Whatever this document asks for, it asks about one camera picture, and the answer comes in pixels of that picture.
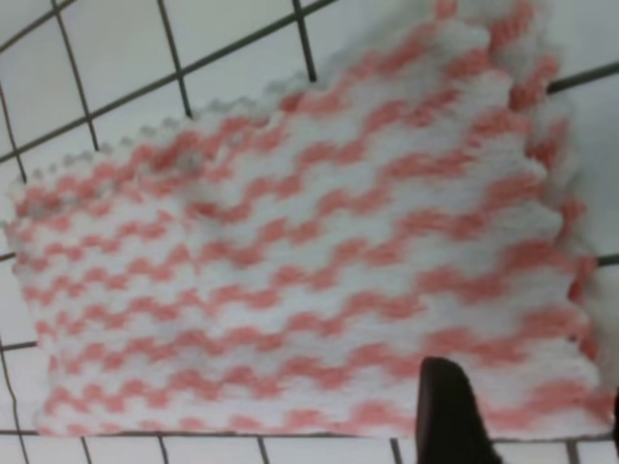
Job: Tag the pink wavy-striped towel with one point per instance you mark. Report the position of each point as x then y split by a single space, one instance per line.
283 265

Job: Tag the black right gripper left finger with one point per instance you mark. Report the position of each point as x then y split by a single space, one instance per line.
449 426

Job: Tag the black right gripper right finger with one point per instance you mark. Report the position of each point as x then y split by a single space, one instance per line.
615 429

